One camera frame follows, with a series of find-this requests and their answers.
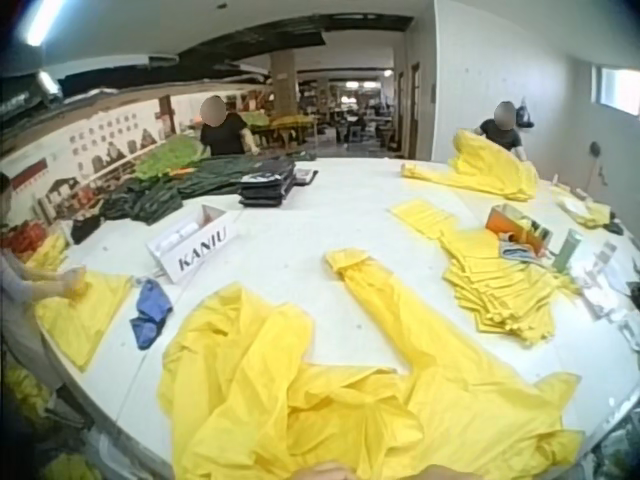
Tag person's left hand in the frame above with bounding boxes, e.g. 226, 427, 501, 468
295, 461, 362, 480

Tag large spread yellow raincoat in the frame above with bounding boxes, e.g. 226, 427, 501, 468
156, 248, 587, 480

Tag stack of folded yellow raincoats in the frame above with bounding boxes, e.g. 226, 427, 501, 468
441, 227, 584, 349

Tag crumpled blue cloth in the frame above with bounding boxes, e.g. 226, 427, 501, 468
129, 278, 176, 352

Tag grey blue cloth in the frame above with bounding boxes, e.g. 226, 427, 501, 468
496, 239, 547, 262

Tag white lettered cardboard box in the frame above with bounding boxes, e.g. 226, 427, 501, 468
145, 203, 243, 286

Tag heap of white packets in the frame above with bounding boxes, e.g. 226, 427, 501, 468
568, 238, 640, 342

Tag flat yellow folded sheets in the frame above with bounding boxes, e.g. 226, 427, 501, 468
389, 199, 465, 237

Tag green bottle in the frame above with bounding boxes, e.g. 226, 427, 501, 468
551, 228, 582, 274

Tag orange open box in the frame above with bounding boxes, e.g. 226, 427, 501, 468
486, 203, 554, 259

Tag half-folded yellow raincoat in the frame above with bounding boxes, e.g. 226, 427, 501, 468
33, 268, 135, 374

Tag stack of dark folded garments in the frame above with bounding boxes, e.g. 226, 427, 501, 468
237, 159, 298, 209

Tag heap of yellow bags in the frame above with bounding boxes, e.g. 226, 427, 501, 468
0, 363, 102, 480

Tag small heap of yellow pieces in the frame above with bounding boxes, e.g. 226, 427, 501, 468
548, 183, 614, 230

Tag bunched yellow raincoat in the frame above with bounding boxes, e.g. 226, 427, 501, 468
399, 128, 542, 203

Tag heap of dark green garments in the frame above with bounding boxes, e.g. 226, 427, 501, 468
101, 151, 319, 225

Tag black folded garment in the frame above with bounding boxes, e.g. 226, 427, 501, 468
69, 211, 107, 247

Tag tables with yellow-green garments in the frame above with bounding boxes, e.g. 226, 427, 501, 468
246, 111, 322, 150

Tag heap of light green garments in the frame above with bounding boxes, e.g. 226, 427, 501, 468
134, 134, 207, 180

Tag brown door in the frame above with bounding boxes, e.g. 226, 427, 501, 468
406, 61, 422, 159

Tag heap of red and yellow garments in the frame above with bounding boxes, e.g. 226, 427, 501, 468
3, 218, 72, 272

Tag black hanging bag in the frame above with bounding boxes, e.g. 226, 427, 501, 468
514, 96, 535, 127

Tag beige column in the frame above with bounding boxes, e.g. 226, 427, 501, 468
269, 49, 300, 119

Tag short ceiling lamp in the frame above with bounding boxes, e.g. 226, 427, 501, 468
38, 69, 62, 97

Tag long ceiling lamp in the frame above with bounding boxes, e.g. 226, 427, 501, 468
23, 0, 72, 49

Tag long wall poster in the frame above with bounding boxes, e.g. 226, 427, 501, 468
0, 94, 212, 227

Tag wall window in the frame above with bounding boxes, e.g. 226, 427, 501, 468
591, 64, 640, 120

